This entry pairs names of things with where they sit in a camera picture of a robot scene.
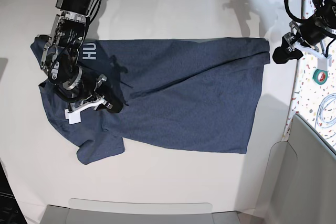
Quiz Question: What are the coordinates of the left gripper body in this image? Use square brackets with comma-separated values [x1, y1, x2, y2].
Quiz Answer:
[272, 20, 330, 64]

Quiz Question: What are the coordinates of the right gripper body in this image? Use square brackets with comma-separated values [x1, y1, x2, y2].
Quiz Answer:
[67, 74, 123, 114]

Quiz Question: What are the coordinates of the navy blue t-shirt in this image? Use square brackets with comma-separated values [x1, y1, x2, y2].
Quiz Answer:
[39, 38, 270, 165]

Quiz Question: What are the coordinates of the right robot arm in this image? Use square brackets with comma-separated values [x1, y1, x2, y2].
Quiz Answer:
[40, 0, 123, 124]

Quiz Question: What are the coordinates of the green tape roll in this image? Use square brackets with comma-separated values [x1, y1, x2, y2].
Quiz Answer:
[312, 69, 328, 86]

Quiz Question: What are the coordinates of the confetti patterned side cloth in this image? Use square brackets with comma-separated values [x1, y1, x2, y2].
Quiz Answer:
[282, 0, 336, 143]

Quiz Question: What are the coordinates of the grey tray bottom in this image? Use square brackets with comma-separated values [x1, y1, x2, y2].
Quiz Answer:
[41, 198, 240, 223]

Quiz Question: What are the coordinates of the grey bin right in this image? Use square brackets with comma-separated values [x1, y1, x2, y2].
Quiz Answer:
[264, 115, 335, 223]

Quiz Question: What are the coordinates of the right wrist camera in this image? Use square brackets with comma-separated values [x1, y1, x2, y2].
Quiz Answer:
[64, 109, 81, 125]

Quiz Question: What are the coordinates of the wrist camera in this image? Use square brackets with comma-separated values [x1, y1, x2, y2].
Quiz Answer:
[64, 109, 81, 125]
[317, 55, 331, 71]

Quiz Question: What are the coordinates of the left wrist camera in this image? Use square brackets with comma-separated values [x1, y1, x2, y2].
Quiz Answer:
[317, 55, 331, 71]

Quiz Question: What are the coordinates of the white coiled cable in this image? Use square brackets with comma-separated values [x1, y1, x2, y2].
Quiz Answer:
[313, 93, 336, 132]

